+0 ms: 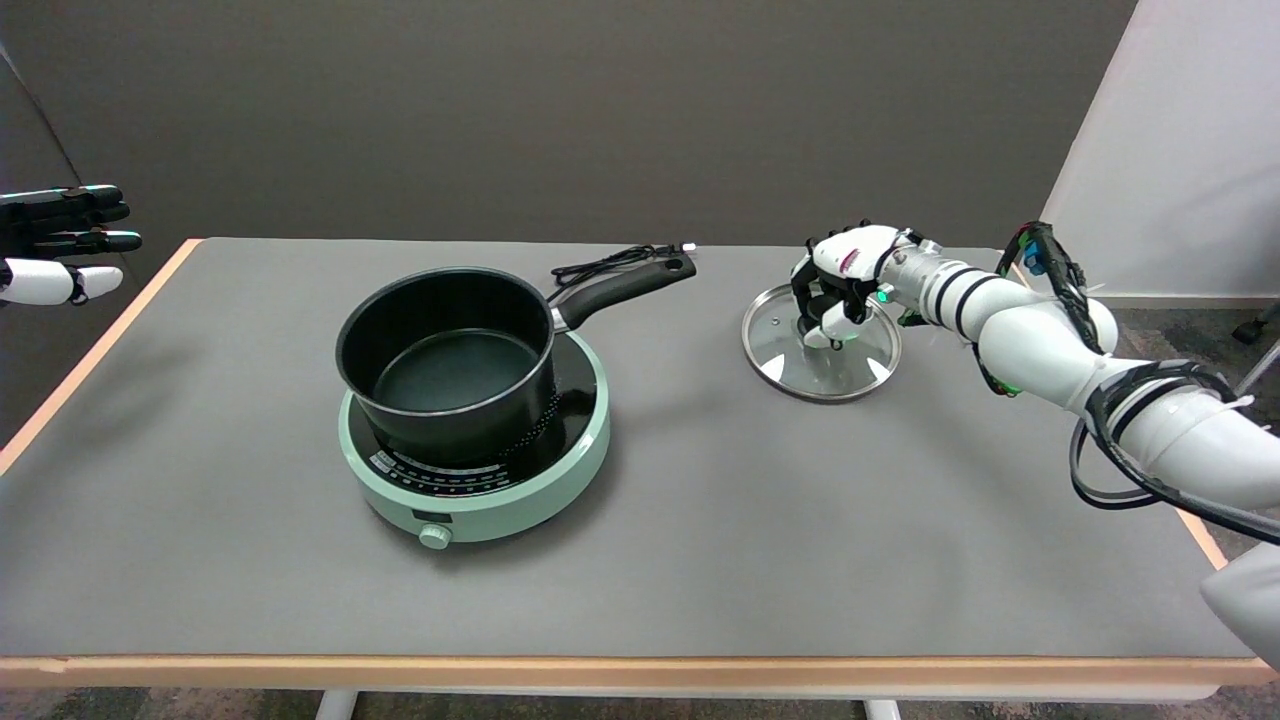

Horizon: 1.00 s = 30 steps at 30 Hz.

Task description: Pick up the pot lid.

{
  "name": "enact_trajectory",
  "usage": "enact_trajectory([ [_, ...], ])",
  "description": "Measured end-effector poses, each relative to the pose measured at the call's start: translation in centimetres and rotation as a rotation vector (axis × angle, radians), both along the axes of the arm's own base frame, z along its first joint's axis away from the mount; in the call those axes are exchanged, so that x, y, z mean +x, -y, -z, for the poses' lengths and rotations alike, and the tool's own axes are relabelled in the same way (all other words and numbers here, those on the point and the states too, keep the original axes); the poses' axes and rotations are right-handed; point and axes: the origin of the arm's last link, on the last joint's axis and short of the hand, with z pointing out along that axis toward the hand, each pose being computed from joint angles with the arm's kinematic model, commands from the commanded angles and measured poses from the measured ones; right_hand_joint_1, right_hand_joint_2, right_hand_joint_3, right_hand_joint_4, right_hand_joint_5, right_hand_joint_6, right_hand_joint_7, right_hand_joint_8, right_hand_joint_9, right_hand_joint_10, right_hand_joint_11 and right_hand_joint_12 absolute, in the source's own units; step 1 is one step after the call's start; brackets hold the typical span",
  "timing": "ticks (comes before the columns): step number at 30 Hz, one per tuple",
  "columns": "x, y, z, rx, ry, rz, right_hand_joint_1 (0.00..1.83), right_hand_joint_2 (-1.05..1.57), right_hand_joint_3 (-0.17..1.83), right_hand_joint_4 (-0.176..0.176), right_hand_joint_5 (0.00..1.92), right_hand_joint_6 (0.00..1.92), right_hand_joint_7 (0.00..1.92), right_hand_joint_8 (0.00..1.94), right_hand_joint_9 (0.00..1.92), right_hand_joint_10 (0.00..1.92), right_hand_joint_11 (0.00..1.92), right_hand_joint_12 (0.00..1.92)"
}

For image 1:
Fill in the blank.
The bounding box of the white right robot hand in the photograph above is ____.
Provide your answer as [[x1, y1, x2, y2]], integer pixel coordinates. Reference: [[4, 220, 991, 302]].
[[790, 221, 926, 351]]

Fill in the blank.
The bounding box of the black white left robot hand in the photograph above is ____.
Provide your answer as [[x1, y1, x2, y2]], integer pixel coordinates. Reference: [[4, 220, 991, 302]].
[[0, 185, 143, 309]]

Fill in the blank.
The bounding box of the black saucepan with handle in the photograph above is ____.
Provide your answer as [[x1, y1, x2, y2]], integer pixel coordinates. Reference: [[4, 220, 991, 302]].
[[335, 255, 697, 466]]

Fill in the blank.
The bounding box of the chair base with castors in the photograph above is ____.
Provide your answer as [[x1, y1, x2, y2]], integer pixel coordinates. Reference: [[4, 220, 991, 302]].
[[1232, 305, 1280, 396]]

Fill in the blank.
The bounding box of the green induction cooker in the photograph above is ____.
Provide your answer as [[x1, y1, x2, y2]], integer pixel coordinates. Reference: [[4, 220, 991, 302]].
[[338, 330, 611, 551]]

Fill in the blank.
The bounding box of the black cooker power cable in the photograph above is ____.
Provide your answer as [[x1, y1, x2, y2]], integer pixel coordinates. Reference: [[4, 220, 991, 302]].
[[550, 243, 698, 293]]

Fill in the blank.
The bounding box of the glass pot lid black knob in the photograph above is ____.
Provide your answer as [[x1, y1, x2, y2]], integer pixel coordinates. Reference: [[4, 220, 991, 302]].
[[741, 283, 903, 404]]

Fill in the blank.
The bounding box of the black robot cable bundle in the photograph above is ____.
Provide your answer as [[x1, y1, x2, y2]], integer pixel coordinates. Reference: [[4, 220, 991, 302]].
[[975, 222, 1280, 546]]

